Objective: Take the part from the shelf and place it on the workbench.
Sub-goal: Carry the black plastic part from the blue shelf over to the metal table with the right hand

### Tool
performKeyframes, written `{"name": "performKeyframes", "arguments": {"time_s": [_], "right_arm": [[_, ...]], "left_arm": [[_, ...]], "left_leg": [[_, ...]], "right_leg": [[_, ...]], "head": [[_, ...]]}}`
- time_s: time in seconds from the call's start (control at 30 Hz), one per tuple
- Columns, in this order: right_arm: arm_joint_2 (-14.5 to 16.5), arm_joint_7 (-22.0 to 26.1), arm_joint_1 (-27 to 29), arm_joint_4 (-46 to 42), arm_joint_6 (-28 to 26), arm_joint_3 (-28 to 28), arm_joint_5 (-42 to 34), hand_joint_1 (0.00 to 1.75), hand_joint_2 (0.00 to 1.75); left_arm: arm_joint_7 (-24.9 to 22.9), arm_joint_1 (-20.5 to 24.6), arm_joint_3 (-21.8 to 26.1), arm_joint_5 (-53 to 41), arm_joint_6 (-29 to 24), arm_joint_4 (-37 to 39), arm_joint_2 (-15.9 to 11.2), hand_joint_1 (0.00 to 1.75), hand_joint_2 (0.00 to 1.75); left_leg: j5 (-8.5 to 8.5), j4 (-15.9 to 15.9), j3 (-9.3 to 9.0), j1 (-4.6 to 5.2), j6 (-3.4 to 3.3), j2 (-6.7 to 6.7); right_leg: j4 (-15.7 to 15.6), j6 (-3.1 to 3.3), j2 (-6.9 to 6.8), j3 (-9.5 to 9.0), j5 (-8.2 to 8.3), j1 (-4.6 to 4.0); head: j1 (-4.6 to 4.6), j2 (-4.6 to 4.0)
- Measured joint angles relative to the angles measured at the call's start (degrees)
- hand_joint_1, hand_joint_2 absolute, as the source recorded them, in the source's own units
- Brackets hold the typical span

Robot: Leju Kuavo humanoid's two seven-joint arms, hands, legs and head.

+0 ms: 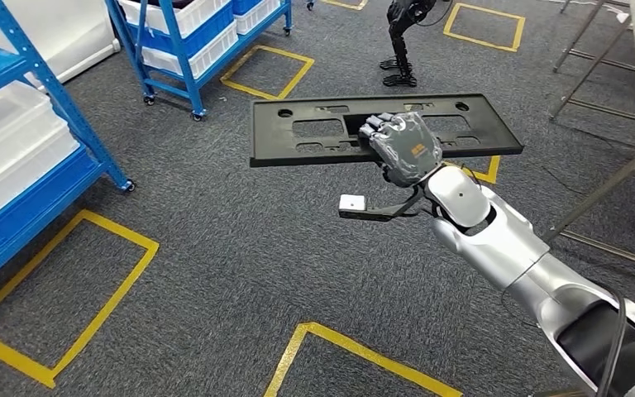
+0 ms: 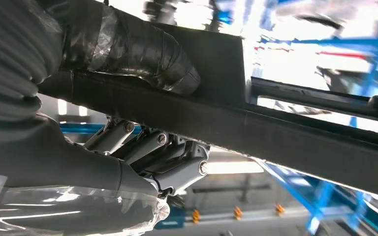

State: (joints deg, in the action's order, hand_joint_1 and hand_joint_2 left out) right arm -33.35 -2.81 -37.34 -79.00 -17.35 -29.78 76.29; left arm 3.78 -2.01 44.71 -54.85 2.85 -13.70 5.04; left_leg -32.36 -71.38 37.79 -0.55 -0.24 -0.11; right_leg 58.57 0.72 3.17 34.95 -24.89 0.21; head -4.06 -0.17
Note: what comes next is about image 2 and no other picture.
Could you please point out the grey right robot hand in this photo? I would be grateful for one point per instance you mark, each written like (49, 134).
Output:
(62, 163)

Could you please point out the blue metal shelf rack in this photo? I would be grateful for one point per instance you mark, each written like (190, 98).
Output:
(339, 42)
(322, 195)

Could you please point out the small orange object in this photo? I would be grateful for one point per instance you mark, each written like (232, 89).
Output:
(279, 209)
(196, 216)
(238, 213)

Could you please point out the ceiling light strip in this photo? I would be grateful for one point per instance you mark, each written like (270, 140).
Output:
(234, 167)

